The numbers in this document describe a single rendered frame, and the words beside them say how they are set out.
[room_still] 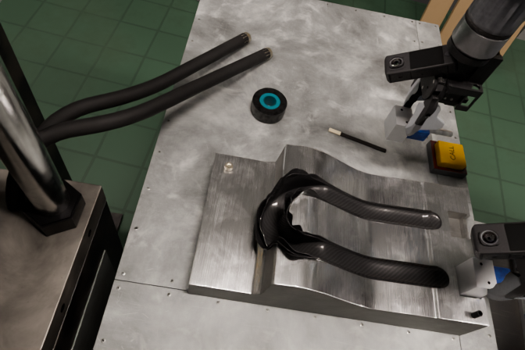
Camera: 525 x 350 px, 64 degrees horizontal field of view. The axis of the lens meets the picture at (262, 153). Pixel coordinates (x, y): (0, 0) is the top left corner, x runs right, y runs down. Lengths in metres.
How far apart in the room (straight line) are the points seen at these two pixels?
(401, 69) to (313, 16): 0.55
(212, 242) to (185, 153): 0.23
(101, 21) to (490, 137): 2.07
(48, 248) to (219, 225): 0.31
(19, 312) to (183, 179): 0.36
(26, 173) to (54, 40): 1.68
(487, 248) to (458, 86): 0.28
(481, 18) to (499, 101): 1.97
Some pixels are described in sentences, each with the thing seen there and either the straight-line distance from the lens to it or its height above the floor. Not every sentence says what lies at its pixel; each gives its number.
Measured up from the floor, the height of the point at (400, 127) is 0.95.
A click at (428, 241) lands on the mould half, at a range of 0.84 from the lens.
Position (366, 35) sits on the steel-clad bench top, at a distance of 1.27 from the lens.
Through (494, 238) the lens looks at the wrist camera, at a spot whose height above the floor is 1.07.
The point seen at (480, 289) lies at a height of 0.93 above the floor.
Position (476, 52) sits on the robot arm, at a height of 1.16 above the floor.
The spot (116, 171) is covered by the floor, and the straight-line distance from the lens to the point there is 1.83.
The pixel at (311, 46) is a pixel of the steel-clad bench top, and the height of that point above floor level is 0.80.
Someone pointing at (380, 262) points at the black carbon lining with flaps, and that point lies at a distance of 0.79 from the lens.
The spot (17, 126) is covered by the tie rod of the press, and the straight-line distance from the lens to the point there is 0.63.
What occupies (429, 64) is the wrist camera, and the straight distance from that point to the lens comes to 0.77.
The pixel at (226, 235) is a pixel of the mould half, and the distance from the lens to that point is 0.76.
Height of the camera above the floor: 1.57
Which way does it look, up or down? 56 degrees down
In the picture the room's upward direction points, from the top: 16 degrees clockwise
